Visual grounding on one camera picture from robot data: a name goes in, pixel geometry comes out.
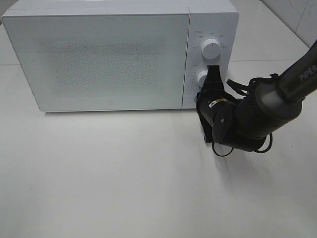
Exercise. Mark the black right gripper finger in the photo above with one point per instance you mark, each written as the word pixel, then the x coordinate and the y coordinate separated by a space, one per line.
pixel 213 80

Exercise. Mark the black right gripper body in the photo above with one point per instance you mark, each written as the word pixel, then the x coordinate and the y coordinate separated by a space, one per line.
pixel 209 101

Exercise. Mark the white microwave knob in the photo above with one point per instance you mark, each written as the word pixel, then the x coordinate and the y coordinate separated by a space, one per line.
pixel 201 76
pixel 211 48

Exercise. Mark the white microwave door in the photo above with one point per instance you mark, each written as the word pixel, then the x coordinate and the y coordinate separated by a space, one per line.
pixel 99 63

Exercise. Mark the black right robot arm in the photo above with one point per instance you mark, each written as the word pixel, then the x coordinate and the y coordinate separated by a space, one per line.
pixel 266 105

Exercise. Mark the white microwave oven body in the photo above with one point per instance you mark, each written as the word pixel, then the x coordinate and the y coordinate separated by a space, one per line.
pixel 207 18

